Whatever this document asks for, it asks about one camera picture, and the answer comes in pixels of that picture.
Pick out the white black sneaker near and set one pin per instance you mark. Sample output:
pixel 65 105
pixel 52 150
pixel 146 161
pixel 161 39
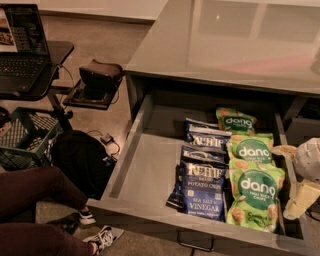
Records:
pixel 104 238

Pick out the person's upper leg maroon trousers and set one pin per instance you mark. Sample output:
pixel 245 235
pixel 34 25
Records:
pixel 21 189

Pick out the rear blue Kettle chip bag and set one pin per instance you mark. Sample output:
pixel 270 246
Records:
pixel 196 123

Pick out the black power adapter with cable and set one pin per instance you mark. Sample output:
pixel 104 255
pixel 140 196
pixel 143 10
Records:
pixel 106 140

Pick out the grey open drawer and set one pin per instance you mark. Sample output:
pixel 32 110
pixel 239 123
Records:
pixel 146 171

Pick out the black VR headset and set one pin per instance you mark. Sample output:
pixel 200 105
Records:
pixel 99 75

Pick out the person's lower leg maroon trousers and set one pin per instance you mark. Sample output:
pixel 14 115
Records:
pixel 26 239

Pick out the white sneaker far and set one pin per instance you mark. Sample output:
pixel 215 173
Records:
pixel 86 217

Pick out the black plastic crate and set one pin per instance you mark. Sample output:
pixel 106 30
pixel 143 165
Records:
pixel 27 142

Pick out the black laptop stand table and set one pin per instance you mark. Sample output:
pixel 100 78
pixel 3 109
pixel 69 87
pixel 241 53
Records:
pixel 59 51

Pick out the black backpack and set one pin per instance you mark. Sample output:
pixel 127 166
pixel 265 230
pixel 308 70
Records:
pixel 84 160

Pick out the front blue Kettle chip bag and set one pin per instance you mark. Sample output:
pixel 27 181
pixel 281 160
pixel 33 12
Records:
pixel 199 190

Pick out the black drawer handle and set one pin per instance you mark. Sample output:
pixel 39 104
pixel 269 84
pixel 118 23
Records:
pixel 196 240

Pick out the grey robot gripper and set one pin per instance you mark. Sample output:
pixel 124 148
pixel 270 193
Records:
pixel 308 160

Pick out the person's leg maroon trousers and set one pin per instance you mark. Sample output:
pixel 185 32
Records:
pixel 21 189
pixel 26 239

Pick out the green dang chip bag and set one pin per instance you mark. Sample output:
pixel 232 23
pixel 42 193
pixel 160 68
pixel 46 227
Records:
pixel 255 189
pixel 255 148
pixel 234 121

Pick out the grey counter cabinet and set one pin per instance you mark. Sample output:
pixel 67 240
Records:
pixel 269 46

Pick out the black laptop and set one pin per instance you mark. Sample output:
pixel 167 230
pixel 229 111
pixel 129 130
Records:
pixel 24 51

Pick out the blue kettle chip bag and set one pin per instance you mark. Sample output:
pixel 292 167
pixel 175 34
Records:
pixel 206 137
pixel 199 190
pixel 196 123
pixel 202 155

